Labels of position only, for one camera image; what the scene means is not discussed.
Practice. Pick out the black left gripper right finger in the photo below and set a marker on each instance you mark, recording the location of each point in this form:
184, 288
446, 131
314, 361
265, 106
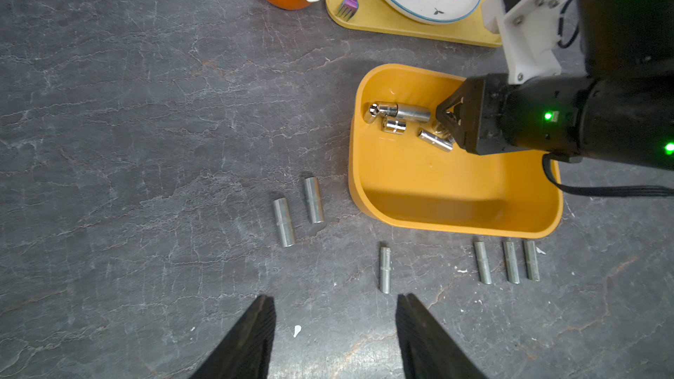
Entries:
427, 350

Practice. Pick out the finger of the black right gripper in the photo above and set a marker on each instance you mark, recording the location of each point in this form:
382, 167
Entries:
449, 113

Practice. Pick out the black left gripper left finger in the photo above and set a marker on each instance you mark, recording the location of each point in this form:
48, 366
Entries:
246, 349

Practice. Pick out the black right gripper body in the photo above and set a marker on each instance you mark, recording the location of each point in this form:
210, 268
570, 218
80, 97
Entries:
483, 101

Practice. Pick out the thin chrome socket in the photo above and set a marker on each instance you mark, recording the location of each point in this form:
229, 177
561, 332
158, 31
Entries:
483, 266
385, 270

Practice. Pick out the chrome socket slim angled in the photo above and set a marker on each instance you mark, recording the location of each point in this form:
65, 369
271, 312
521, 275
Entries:
511, 261

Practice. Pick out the chrome socket slim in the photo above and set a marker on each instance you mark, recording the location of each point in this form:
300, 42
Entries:
530, 250

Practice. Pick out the chrome socket tall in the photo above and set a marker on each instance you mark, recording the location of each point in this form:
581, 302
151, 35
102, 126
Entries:
313, 200

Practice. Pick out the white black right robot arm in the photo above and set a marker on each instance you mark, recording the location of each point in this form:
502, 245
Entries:
585, 79

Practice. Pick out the chrome socket big central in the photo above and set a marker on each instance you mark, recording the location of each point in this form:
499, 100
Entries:
413, 113

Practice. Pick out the chrome socket short lower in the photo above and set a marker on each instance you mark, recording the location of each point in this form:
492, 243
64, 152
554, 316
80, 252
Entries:
393, 126

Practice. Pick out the chrome socket short ribbed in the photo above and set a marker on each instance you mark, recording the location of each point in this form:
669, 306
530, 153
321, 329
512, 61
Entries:
380, 109

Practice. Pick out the yellow plastic storage box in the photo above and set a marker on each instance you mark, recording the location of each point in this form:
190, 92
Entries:
406, 182

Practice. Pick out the yellow plastic tray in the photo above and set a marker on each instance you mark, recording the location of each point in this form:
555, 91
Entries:
377, 16

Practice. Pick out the iridescent rainbow fork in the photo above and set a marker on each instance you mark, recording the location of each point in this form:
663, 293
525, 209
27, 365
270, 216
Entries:
347, 9

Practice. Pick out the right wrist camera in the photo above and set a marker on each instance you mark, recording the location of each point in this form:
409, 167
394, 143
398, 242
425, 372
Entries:
529, 34

